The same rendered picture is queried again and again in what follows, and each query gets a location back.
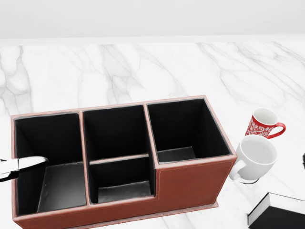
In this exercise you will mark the red-brown desk caddy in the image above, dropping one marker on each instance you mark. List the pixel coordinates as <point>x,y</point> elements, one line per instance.
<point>190,181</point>

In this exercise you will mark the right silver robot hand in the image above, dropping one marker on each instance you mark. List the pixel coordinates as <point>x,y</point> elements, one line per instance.
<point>304,159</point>

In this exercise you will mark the black book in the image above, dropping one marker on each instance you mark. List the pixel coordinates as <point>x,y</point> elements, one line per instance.
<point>278,217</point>

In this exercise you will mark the white mug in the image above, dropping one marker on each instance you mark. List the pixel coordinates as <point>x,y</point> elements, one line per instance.
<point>255,157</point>

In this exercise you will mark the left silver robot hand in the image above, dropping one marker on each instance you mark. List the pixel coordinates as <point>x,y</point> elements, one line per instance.
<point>21,164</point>

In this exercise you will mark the red patterned mug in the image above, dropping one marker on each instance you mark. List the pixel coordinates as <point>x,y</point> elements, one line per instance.
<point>258,128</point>

